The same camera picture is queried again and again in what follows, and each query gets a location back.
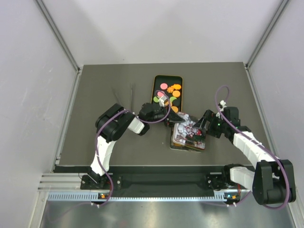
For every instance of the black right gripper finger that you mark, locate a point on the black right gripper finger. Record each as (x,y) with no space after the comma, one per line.
(203,133)
(201,124)

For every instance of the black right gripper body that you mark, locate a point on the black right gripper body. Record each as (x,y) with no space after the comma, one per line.
(217,125)

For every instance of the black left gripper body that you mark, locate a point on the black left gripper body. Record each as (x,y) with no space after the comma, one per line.
(167,122)

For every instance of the gold tin lid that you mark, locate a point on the gold tin lid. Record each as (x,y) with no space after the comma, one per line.
(184,133)

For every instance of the steel serving tongs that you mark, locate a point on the steel serving tongs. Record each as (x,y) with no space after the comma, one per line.
(124,95)

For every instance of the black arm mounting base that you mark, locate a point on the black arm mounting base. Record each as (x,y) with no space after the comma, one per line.
(155,182)

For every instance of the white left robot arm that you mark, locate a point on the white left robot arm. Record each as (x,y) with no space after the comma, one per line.
(111,125)

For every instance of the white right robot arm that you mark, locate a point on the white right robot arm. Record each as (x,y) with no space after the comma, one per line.
(272,180)

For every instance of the black sandwich cookie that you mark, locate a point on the black sandwich cookie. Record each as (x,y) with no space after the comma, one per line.
(177,102)

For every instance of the green round cookie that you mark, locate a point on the green round cookie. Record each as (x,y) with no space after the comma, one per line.
(172,98)
(156,99)

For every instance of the gold cookie tin box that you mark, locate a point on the gold cookie tin box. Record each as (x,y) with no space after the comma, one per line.
(179,147)

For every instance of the orange swirl cookie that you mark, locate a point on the orange swirl cookie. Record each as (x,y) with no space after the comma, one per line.
(170,89)

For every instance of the orange fish-shaped cookie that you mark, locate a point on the orange fish-shaped cookie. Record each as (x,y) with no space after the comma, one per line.
(176,86)

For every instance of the black gold-rimmed cookie tray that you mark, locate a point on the black gold-rimmed cookie tray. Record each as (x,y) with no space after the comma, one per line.
(169,80)

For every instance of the pink round cookie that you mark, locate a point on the pink round cookie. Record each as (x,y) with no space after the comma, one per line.
(163,86)

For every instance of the aluminium frame rail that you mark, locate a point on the aluminium frame rail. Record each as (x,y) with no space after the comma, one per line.
(67,187)

